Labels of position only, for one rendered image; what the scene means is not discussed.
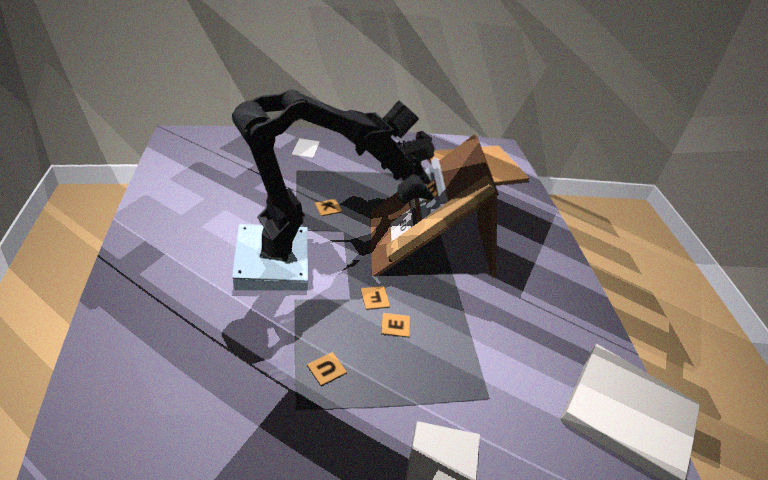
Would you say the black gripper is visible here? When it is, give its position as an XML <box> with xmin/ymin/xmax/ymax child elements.
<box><xmin>379</xmin><ymin>141</ymin><xmax>435</xmax><ymax>204</ymax></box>

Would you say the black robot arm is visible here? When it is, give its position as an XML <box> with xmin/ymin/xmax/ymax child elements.
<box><xmin>232</xmin><ymin>89</ymin><xmax>435</xmax><ymax>262</ymax></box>

